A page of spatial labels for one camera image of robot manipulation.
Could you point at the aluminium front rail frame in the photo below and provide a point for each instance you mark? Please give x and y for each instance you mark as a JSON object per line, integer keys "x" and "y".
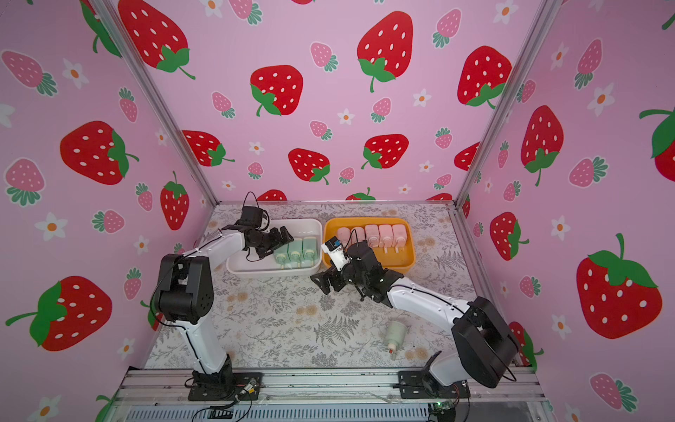
{"x": 372, "y": 394}

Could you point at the floral patterned table mat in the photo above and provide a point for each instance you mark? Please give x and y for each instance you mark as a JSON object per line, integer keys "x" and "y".
{"x": 289, "y": 322}

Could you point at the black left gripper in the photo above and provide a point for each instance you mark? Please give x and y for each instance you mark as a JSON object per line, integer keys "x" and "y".
{"x": 277, "y": 240}

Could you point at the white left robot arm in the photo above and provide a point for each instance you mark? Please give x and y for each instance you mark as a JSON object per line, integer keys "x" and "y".
{"x": 184, "y": 292}

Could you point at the yellow plastic storage box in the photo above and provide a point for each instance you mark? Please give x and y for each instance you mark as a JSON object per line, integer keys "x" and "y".
{"x": 401, "y": 260}

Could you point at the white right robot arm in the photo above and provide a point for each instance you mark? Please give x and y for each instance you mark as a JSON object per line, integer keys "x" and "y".
{"x": 485, "y": 345}

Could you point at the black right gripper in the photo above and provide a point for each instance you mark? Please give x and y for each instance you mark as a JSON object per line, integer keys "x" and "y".
{"x": 340, "y": 275}

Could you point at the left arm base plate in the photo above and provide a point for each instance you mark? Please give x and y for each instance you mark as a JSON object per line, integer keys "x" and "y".
{"x": 225, "y": 385}

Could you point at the white plastic storage box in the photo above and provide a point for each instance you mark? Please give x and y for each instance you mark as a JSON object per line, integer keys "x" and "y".
{"x": 252, "y": 268}

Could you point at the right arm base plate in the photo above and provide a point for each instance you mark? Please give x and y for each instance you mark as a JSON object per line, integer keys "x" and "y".
{"x": 442, "y": 377}

